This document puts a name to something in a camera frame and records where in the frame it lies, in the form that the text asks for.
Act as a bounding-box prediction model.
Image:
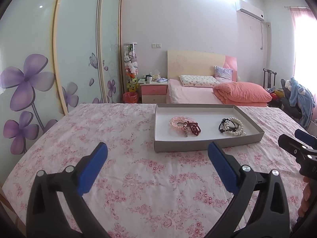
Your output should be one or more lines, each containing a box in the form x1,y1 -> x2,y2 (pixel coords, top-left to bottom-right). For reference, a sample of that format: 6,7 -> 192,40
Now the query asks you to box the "floral pink bedsheet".
0,102 -> 317,238

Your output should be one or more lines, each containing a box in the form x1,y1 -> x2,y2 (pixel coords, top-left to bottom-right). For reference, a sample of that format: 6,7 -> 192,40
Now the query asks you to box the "white mug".
146,75 -> 153,83

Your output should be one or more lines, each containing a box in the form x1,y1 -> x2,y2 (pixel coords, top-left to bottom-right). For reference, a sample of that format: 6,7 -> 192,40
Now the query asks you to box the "red waste basket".
123,91 -> 139,104

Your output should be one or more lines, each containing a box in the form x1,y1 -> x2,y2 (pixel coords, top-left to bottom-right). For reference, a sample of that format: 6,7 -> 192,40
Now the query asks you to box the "grey office chair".
279,78 -> 304,119

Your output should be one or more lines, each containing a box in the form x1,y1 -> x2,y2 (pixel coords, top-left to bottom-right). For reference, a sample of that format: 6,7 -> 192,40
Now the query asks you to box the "blue plush robe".
288,77 -> 315,128

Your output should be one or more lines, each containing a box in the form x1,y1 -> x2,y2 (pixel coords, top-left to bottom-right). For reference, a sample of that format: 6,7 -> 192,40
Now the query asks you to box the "pink curtain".
290,7 -> 316,97

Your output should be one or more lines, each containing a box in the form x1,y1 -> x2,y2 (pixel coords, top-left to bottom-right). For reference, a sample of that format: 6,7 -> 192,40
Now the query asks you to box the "plush toy display tube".
123,42 -> 139,92

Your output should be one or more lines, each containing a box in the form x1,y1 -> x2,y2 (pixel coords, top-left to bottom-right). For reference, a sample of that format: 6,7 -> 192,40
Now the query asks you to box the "silver engraved cuff bangle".
226,126 -> 237,132

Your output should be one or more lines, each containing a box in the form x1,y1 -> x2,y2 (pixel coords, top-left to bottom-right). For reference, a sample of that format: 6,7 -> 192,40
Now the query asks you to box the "white pearl bracelet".
222,116 -> 247,137

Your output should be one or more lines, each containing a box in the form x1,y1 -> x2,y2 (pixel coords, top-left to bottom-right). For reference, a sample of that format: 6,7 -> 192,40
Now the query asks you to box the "pink white nightstand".
139,82 -> 168,104

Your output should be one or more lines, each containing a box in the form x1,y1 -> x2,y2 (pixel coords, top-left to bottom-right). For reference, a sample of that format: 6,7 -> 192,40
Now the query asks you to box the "white air conditioner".
236,0 -> 265,22

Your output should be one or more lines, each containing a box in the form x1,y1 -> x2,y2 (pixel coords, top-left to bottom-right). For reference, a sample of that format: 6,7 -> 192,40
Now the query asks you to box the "grey cardboard tray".
154,104 -> 264,153

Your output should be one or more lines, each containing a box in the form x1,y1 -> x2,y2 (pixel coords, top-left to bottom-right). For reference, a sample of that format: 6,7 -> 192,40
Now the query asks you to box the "floral white pillow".
179,75 -> 220,88

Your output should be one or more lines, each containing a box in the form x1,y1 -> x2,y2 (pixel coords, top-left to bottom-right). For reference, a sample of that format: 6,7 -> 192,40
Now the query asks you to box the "black bead bracelet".
218,118 -> 236,134

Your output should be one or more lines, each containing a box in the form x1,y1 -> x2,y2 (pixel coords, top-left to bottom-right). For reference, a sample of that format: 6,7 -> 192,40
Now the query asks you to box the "wall power socket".
152,43 -> 162,49

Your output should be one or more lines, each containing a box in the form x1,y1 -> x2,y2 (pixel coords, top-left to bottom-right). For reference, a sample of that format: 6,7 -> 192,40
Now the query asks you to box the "pink mattress sheet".
165,78 -> 269,107

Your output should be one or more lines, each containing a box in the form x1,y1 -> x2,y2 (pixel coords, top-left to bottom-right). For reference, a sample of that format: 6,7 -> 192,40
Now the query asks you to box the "orange folded quilt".
213,82 -> 272,106

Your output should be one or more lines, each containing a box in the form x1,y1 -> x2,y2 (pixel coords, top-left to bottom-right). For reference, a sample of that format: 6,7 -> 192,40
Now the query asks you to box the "right human hand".
298,176 -> 312,218

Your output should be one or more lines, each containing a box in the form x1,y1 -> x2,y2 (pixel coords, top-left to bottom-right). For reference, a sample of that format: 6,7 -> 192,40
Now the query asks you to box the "large pink bead bracelet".
169,115 -> 194,132

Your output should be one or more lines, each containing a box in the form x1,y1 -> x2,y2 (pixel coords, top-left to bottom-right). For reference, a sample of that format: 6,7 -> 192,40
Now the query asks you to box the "beige pink headboard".
167,50 -> 238,81

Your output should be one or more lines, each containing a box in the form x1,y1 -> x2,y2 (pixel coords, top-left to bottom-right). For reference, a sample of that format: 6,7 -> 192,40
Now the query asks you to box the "dark wooden chair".
263,68 -> 277,89

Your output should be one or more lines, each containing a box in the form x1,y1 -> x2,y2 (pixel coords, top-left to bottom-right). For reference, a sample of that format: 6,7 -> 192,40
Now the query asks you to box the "floral sliding wardrobe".
1,0 -> 123,182

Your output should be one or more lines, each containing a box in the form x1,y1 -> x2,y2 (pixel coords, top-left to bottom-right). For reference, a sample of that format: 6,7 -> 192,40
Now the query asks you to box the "purple patterned pillow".
214,66 -> 233,82

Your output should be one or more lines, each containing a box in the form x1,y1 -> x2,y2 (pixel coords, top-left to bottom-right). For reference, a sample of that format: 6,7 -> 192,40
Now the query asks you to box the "small pink pearl bracelet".
173,118 -> 190,131

